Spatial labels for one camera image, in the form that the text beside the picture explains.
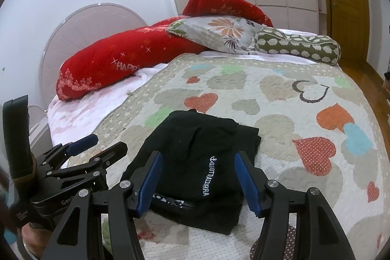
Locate long red pillow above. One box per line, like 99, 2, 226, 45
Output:
56, 16, 208, 101

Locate black pants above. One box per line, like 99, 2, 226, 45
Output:
120, 109, 262, 236

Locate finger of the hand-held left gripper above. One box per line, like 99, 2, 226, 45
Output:
37, 135, 98, 169
57, 141, 128, 181

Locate white bed sheet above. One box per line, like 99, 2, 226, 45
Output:
48, 50, 169, 146

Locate green patterned bolster pillow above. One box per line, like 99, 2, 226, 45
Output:
254, 28, 341, 66

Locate person's left hand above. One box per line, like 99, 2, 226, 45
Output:
22, 223, 52, 258

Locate floral grey pillow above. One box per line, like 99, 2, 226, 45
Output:
167, 16, 265, 53

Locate heart-patterned quilt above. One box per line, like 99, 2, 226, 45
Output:
65, 53, 389, 260

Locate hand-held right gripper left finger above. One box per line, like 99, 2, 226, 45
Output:
44, 151, 163, 260

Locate round pale headboard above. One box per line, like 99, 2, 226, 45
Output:
39, 2, 150, 110

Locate wooden door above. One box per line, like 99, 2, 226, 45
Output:
317, 0, 371, 64

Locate pale bedside cabinet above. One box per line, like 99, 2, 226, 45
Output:
29, 105, 53, 154

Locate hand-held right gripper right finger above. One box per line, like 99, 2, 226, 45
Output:
234, 151, 357, 260

